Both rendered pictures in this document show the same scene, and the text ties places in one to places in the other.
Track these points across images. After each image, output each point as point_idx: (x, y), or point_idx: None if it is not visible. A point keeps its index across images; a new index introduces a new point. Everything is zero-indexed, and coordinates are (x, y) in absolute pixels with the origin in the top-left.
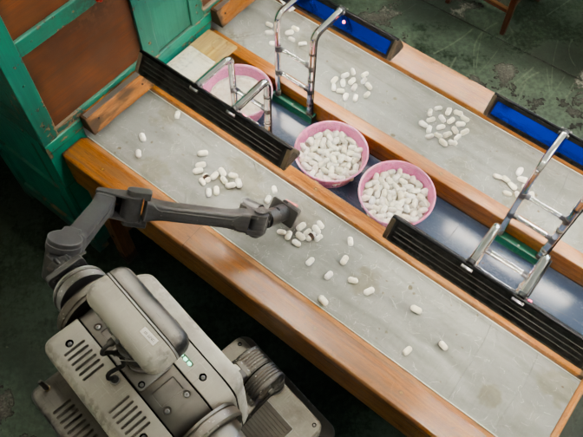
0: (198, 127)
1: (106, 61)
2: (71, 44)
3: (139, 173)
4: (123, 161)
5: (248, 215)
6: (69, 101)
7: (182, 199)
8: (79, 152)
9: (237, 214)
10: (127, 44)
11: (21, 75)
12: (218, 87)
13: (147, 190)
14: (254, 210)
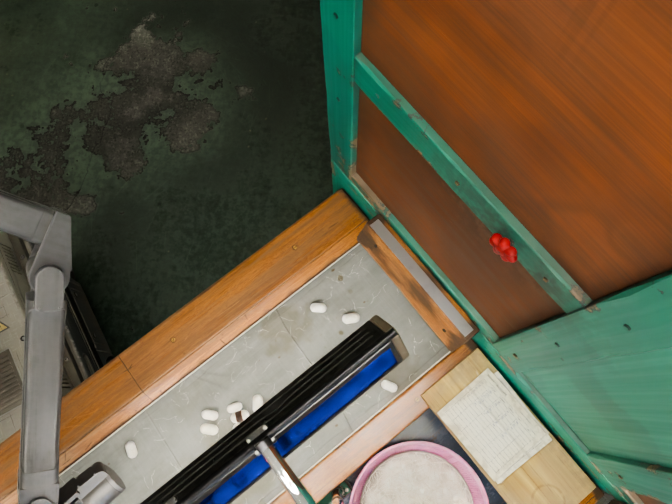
0: (357, 420)
1: (456, 263)
2: (431, 188)
3: (280, 304)
4: (311, 282)
5: (22, 484)
6: (386, 195)
7: (211, 368)
8: (337, 214)
9: (25, 463)
10: (495, 308)
11: (342, 88)
12: (448, 476)
13: (53, 302)
14: (49, 497)
